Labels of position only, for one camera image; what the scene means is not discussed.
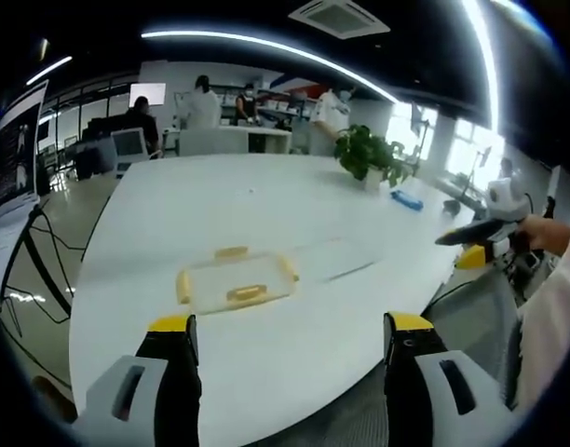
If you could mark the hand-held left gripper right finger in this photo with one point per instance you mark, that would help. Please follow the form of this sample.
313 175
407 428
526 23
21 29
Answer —
434 386

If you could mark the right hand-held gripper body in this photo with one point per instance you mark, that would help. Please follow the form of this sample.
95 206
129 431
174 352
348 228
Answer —
507 198

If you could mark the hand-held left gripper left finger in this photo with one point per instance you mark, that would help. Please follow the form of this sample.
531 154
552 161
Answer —
126 391

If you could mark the person's right hand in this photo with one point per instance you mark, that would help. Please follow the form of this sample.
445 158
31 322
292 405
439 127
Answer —
546 235

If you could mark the small dark object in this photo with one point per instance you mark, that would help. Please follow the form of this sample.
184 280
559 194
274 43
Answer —
451 207

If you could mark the grey mesh office chair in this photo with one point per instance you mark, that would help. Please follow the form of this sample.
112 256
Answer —
476 321

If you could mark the blue flat object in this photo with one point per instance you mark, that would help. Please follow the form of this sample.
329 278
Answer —
406 199

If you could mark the green potted plant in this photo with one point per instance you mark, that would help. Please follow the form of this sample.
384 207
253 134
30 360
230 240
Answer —
369 151

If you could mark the long ceiling light strip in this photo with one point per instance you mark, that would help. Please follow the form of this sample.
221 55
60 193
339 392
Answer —
275 46
485 56

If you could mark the clear container with yellow clasps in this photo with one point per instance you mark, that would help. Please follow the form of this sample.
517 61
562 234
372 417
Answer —
238 284

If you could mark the white chair back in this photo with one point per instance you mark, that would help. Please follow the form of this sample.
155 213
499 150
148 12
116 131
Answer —
129 146

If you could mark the ceiling air vent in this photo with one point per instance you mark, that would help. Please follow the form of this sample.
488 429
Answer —
338 16

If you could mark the large dark display screen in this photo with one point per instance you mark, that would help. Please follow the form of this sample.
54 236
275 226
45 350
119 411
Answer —
15 149

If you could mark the white counter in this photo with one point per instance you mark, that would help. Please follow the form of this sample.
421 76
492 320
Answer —
229 139

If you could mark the short ceiling light strip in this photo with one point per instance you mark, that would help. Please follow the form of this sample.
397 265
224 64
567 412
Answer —
50 70

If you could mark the black stand frame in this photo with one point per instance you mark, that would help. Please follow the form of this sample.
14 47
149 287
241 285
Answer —
19 261

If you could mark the white wall screen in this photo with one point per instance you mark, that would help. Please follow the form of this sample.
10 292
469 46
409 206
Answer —
147 94

